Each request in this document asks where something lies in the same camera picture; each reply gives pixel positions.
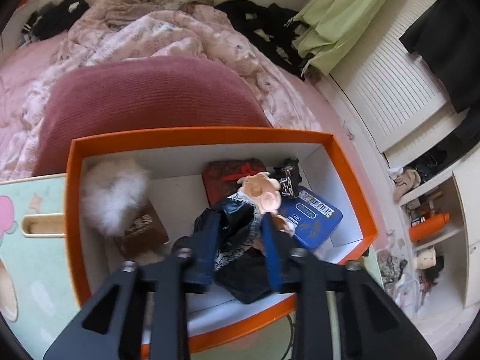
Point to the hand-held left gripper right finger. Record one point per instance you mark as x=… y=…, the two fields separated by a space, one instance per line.
x=275 y=258

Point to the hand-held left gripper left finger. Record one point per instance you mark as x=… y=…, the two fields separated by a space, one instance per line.
x=204 y=247

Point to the black lace doll dress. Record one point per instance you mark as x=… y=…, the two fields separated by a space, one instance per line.
x=240 y=225

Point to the blue tin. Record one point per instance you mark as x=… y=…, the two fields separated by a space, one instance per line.
x=318 y=228

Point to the brown carton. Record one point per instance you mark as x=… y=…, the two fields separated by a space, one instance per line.
x=144 y=232

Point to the dark brown block box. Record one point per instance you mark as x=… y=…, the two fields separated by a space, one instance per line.
x=219 y=183

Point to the peach toy figure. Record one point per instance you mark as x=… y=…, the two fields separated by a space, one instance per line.
x=262 y=191

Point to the dark green toy car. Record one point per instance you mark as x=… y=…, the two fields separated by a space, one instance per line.
x=288 y=180

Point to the white fluffy scrunchie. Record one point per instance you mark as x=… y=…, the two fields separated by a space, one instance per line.
x=112 y=195

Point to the orange cardboard box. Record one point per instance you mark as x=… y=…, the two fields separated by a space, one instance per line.
x=202 y=137

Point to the green cartoon desktop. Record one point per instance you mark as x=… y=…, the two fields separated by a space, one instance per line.
x=33 y=270

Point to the patterned grey cloth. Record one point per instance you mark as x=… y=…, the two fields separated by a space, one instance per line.
x=392 y=270

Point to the cream cup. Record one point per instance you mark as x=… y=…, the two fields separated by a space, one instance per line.
x=425 y=258

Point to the beige crumpled cloth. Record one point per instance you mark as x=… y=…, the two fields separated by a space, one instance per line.
x=407 y=183

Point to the orange bottle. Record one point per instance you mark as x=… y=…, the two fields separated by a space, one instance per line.
x=427 y=228

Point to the maroon pillow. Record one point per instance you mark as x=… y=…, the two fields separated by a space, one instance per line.
x=150 y=97

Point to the white shelf unit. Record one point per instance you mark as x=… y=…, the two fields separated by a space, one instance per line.
x=465 y=202

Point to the white slatted panel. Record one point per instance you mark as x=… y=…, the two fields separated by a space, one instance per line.
x=393 y=82

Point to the pink printed quilt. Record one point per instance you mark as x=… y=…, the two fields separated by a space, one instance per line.
x=168 y=33

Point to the black clothes pile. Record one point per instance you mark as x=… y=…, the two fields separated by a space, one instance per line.
x=258 y=22

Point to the green curtain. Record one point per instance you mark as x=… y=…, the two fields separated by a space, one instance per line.
x=345 y=18

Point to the black white-striped clothes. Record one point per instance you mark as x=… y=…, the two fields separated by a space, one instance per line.
x=52 y=22

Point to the black hanging garment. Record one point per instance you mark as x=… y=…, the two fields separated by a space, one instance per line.
x=450 y=45

